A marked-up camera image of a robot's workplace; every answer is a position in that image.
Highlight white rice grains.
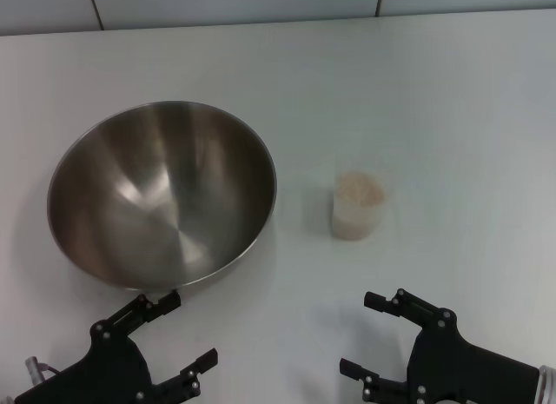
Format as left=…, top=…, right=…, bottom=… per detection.
left=334, top=171, right=387, bottom=239

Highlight stainless steel mixing bowl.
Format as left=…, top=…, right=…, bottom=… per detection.
left=46, top=100, right=278, bottom=291

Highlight clear plastic cup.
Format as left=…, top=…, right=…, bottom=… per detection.
left=331, top=170, right=387, bottom=241

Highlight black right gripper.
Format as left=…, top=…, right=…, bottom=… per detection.
left=339, top=287, right=543, bottom=404

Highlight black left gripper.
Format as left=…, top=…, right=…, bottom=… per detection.
left=14, top=289, right=219, bottom=404

